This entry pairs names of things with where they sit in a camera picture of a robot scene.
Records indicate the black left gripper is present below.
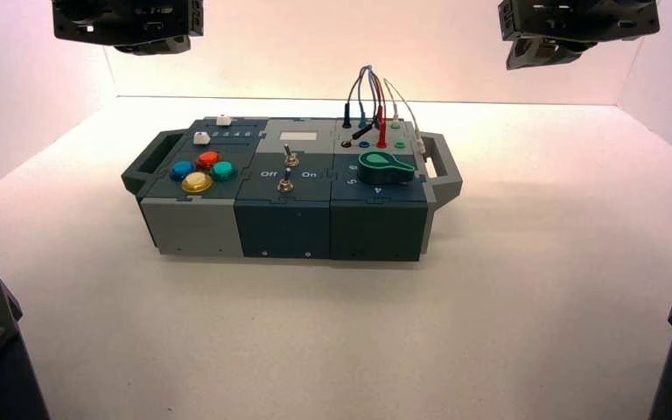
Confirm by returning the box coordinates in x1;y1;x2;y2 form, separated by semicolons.
52;0;205;57

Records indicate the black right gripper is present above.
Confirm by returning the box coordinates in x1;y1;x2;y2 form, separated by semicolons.
498;0;661;71

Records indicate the blue banana plug cable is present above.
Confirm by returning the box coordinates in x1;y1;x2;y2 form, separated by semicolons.
357;65;375;130

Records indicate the red banana plug cable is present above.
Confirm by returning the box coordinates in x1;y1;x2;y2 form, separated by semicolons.
369;66;390;149

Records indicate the green rotary knob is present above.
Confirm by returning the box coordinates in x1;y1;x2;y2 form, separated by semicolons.
357;150;417;186

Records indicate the green push button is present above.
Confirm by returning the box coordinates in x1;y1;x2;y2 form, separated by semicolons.
209;161;239;182

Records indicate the black unplugged banana plug cable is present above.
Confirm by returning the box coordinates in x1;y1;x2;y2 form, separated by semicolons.
351;68;386;142

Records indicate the yellow push button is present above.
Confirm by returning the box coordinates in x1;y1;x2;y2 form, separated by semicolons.
180;171;214;195

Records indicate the grey and teal control box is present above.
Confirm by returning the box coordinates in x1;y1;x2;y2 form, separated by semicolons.
121;115;464;263

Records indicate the white banana plug cable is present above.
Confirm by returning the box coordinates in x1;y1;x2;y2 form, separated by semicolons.
381;76;428;157

